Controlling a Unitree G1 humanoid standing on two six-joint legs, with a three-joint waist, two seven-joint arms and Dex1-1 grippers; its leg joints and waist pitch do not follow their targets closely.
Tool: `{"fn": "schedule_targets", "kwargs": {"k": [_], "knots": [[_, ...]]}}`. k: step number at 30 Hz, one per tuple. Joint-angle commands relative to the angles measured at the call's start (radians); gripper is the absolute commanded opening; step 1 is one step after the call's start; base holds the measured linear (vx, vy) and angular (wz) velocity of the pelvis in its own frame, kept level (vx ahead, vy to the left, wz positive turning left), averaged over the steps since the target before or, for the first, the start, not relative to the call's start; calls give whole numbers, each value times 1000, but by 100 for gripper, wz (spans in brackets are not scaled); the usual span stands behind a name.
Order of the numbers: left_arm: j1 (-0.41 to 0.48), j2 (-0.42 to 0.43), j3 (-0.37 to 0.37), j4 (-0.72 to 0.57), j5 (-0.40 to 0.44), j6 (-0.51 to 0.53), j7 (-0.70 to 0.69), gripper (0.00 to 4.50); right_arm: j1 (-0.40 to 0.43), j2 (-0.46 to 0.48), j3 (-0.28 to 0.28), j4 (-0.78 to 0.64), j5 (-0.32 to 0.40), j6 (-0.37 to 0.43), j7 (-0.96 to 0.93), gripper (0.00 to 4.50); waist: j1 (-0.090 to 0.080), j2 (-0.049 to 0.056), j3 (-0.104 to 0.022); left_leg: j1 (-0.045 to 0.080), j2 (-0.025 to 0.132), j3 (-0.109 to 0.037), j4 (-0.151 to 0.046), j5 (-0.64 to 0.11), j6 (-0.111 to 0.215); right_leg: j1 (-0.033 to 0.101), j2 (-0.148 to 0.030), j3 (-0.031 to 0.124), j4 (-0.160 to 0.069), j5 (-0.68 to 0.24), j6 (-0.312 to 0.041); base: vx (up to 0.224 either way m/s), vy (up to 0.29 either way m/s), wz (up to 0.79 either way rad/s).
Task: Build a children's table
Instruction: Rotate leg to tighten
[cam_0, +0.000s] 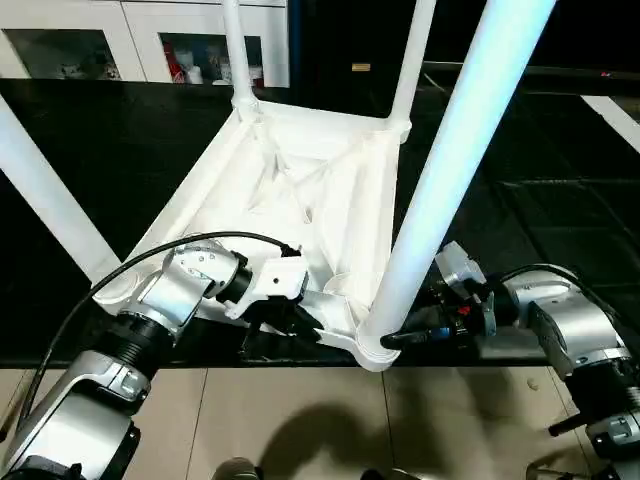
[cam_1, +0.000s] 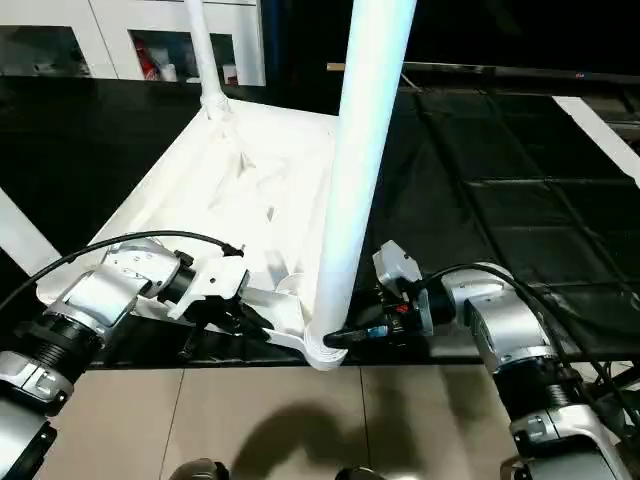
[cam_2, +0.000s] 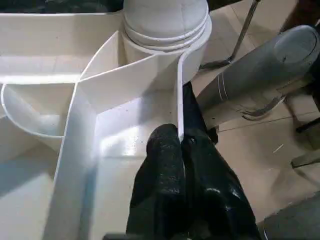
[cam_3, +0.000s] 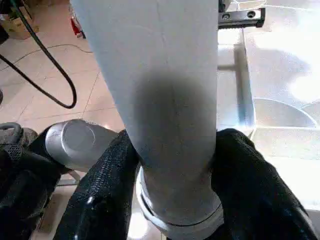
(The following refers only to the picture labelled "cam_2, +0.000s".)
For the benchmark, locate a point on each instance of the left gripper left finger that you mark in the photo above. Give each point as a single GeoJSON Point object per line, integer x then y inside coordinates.
{"type": "Point", "coordinates": [162, 175]}

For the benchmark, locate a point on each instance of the grey robot leg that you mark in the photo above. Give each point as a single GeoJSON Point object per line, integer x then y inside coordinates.
{"type": "Point", "coordinates": [295, 222]}
{"type": "Point", "coordinates": [262, 67]}

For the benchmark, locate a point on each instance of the dark right robot foot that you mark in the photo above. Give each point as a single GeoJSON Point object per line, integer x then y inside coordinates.
{"type": "Point", "coordinates": [260, 110]}

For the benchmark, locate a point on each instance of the white plastic table leg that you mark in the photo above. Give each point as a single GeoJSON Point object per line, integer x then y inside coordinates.
{"type": "Point", "coordinates": [165, 17]}

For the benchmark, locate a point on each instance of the grey left robot leg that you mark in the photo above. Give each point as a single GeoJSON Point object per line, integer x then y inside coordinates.
{"type": "Point", "coordinates": [295, 222]}

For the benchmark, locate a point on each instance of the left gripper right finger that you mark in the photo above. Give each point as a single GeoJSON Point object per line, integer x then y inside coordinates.
{"type": "Point", "coordinates": [215, 195]}

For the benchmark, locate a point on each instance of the grey right robot leg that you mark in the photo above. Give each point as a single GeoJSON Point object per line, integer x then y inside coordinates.
{"type": "Point", "coordinates": [262, 67]}

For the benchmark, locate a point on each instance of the black metal stand bar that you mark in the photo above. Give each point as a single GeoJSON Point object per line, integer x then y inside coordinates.
{"type": "Point", "coordinates": [243, 30]}

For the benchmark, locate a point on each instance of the white plastic table top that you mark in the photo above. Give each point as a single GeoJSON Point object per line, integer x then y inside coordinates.
{"type": "Point", "coordinates": [50, 37]}

